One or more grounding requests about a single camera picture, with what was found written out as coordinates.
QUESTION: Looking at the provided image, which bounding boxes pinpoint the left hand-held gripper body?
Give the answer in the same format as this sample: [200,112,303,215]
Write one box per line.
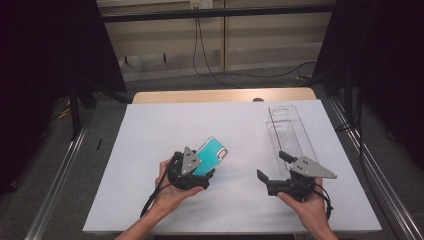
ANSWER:
[166,146,212,192]

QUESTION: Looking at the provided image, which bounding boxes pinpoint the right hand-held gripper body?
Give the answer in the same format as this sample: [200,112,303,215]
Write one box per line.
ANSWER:
[266,156,338,204]

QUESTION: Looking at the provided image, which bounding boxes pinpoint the teal phone case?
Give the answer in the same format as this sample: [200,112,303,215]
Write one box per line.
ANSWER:
[192,136,230,177]

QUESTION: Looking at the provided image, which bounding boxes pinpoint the clear plastic bin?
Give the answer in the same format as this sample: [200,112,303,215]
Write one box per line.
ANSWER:
[265,104,320,180]

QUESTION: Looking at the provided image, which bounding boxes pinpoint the person's left hand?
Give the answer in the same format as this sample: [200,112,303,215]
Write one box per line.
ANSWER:
[153,158,205,215]

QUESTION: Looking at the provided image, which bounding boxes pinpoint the person's right hand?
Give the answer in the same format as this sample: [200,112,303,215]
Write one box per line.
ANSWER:
[277,177,330,228]

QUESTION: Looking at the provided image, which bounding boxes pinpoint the white table sheet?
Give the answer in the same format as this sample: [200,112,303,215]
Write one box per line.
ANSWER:
[82,99,383,234]

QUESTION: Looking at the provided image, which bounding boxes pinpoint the beige cabinet counter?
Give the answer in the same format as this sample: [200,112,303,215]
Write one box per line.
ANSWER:
[96,0,335,82]

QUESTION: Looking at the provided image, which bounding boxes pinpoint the black curtain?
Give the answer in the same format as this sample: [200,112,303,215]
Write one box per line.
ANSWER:
[313,0,424,161]
[0,0,128,196]

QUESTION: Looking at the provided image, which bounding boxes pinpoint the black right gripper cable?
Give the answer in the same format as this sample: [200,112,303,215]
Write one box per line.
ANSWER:
[314,182,335,220]

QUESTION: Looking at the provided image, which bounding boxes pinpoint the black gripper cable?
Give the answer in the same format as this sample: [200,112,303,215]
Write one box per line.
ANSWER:
[314,182,335,220]
[140,166,174,218]

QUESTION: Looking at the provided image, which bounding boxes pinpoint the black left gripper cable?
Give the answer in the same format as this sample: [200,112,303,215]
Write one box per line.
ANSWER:
[140,166,174,218]

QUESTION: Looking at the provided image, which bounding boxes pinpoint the metal floor rail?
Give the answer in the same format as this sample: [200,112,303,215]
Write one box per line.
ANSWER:
[329,97,424,240]
[23,108,98,240]

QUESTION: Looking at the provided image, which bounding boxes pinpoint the black floor cable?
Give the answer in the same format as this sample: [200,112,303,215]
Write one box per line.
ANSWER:
[213,60,317,80]

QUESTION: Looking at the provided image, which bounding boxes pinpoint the black power cable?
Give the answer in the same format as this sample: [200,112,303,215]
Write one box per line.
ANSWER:
[192,7,242,89]

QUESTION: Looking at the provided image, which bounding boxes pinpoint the white wall socket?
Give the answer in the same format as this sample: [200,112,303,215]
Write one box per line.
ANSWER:
[189,0,214,10]

